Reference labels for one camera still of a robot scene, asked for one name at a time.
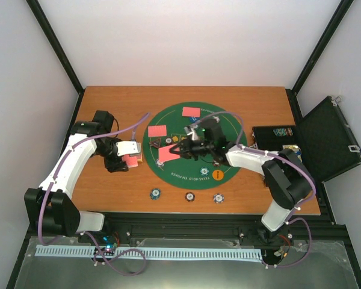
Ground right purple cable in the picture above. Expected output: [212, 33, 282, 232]
[192, 111, 316, 269]

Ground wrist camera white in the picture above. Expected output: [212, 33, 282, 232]
[184, 125, 199, 141]
[116, 141, 141, 157]

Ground blue round blind button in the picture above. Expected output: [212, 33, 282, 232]
[189, 117, 200, 123]

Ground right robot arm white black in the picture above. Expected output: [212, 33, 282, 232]
[170, 117, 316, 243]

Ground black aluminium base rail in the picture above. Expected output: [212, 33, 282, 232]
[26, 211, 348, 244]

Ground blue white chips in case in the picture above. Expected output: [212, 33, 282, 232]
[282, 144, 302, 161]

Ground black triangular dealer button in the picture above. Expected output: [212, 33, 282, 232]
[149, 138, 162, 149]

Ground metal front plate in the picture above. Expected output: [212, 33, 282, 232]
[8, 238, 361, 288]

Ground left black frame post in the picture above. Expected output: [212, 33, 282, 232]
[26, 0, 85, 97]

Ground orange round blind button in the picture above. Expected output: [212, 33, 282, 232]
[212, 169, 224, 181]

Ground red playing card deck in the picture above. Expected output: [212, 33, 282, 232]
[122, 155, 138, 168]

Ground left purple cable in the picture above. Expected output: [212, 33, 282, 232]
[37, 112, 152, 276]

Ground black frame post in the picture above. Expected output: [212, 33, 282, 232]
[26, 0, 85, 97]
[291, 0, 354, 96]

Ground chips row in case top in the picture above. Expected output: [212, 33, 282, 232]
[273, 127, 294, 137]

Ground orange card box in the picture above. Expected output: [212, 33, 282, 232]
[137, 152, 143, 163]

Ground right black frame post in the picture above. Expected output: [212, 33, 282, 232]
[291, 0, 354, 96]

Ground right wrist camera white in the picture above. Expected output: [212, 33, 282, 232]
[184, 125, 199, 141]

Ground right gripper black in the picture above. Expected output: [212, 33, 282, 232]
[170, 135, 214, 161]

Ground black poker case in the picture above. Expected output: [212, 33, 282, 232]
[252, 96, 361, 182]

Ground teal poker chip stack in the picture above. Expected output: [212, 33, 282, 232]
[150, 188, 161, 200]

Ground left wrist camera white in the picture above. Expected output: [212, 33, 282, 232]
[116, 141, 141, 157]

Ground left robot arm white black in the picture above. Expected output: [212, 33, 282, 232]
[24, 110, 128, 243]

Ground purple cable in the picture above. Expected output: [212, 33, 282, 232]
[37, 112, 152, 276]
[192, 111, 316, 269]

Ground brown poker chip stack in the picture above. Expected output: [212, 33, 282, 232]
[185, 192, 195, 202]

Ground light blue cable duct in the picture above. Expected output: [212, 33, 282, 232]
[34, 245, 262, 263]

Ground red card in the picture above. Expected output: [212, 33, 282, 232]
[182, 107, 200, 117]
[147, 125, 167, 137]
[158, 144, 175, 163]

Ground red card top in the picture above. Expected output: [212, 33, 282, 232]
[182, 107, 200, 117]

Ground round green poker mat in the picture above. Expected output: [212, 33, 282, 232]
[143, 102, 239, 191]

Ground blue white chip stack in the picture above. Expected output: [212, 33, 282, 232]
[213, 193, 224, 204]

